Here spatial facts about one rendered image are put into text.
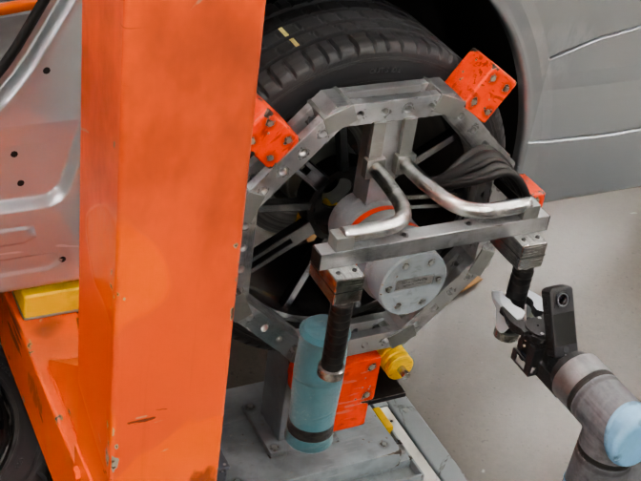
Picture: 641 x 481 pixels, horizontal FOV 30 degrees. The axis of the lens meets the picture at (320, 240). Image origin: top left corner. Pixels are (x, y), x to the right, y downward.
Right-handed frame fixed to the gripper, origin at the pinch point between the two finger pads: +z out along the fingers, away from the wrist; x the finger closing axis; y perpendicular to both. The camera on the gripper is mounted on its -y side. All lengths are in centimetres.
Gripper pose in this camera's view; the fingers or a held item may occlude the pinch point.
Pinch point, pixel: (508, 290)
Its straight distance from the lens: 206.9
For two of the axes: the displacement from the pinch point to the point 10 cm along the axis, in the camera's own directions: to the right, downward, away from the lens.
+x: 9.0, -1.5, 4.2
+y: -1.2, 8.2, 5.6
